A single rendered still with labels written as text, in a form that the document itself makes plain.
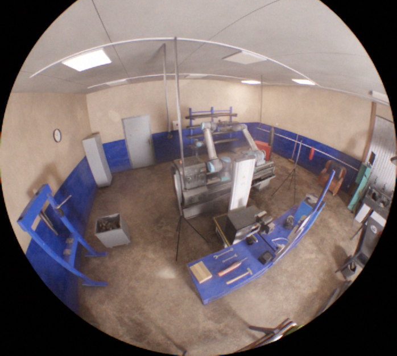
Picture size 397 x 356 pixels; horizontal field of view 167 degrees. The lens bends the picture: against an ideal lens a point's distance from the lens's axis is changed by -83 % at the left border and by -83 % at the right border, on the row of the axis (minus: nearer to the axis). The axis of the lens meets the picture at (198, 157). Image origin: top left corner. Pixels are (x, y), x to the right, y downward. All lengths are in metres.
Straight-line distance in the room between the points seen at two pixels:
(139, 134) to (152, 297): 5.07
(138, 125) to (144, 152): 1.15
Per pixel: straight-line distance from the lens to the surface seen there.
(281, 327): 2.05
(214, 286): 1.74
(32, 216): 2.18
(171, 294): 2.64
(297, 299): 3.00
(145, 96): 5.41
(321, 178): 5.58
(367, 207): 5.10
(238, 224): 2.20
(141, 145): 5.61
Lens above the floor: 2.57
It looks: 25 degrees down
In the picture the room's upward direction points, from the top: 2 degrees counter-clockwise
